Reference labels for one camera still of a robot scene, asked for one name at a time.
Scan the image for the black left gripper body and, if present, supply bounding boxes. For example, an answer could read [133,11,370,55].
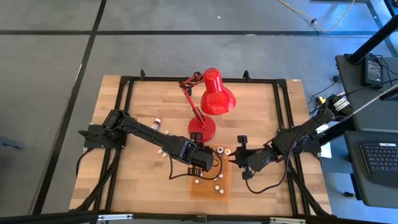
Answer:
[183,132,203,177]

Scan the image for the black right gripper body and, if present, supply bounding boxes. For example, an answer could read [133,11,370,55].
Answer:
[237,134,276,180]

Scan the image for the large red food coloring bottle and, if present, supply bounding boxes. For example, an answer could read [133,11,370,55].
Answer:
[150,116,163,131]

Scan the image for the orange translucent plastic bin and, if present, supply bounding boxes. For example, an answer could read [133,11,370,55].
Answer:
[189,144,233,203]

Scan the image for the red desk lamp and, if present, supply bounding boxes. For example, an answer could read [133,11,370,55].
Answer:
[178,67,237,142]

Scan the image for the black support pole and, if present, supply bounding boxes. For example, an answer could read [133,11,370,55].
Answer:
[350,14,398,65]
[317,116,357,146]

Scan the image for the black keyboard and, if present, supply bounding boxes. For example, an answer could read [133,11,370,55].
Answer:
[359,142,398,189]

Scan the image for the thin grey rod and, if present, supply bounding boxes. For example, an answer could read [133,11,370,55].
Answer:
[351,83,398,116]

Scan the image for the black power adapter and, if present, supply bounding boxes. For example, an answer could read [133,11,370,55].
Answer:
[361,55,384,90]

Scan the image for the black monitor foot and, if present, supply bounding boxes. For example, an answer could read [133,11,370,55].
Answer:
[378,88,398,102]

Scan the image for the black crossbar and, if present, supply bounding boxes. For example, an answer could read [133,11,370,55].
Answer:
[0,208,398,224]

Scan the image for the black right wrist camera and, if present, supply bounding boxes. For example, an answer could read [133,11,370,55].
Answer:
[247,152,265,172]

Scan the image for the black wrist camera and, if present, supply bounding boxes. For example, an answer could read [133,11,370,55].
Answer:
[247,152,265,172]
[198,149,216,172]

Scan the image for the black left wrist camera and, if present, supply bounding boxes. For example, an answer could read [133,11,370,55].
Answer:
[198,149,216,172]

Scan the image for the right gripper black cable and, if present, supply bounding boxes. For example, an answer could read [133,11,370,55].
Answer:
[244,149,296,195]

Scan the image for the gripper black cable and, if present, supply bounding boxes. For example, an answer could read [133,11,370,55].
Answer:
[169,149,224,182]
[244,149,296,195]

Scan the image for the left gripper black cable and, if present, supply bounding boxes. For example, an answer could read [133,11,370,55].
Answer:
[169,149,224,182]

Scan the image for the black cable bundle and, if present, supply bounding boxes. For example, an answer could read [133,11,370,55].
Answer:
[70,148,123,212]
[284,154,332,217]

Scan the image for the black aluminium table frame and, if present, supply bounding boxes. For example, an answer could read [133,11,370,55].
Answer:
[70,68,332,218]

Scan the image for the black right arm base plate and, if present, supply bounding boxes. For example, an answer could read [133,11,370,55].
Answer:
[277,127,323,154]

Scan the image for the silver bracket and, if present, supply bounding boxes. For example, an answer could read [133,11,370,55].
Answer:
[98,213,134,222]
[269,217,307,224]

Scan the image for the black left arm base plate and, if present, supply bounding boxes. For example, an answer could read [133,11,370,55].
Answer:
[79,123,127,149]

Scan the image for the yellow floor cable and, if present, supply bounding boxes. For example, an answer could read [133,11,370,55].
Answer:
[276,0,357,34]

